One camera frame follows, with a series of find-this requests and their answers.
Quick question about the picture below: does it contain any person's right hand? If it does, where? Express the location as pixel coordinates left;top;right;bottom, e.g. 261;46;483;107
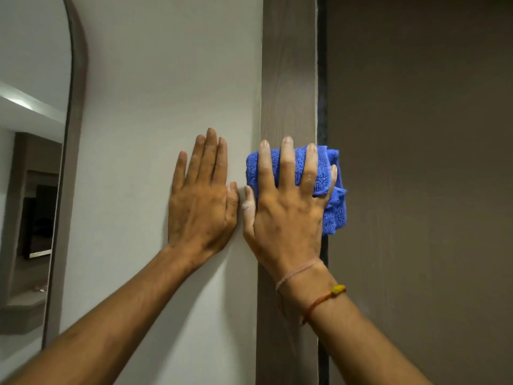
242;136;338;277

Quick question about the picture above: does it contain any brown wooden door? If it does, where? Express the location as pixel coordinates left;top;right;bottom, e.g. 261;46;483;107
325;0;513;385

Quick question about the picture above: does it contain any brown wooden door frame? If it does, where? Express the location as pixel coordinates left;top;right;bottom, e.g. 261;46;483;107
255;0;330;385

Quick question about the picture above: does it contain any person's right forearm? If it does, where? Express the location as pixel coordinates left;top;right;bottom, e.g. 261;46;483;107
277;262;433;385

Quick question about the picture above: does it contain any blue microfiber cloth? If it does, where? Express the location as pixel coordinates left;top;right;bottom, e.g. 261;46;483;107
245;145;348;237

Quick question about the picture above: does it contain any person's left hand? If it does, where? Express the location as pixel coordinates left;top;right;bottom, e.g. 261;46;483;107
167;128;240;266

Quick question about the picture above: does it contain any pink thread wristband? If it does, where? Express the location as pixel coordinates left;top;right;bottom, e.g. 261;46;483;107
275;258;324;292

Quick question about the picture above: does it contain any arched wall mirror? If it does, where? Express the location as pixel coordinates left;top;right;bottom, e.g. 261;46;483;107
0;0;89;383

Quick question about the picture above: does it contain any orange thread wristband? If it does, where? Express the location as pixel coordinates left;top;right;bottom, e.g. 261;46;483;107
301;284;347;326

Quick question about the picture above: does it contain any person's left forearm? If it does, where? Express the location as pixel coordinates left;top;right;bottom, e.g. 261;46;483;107
0;245;201;385

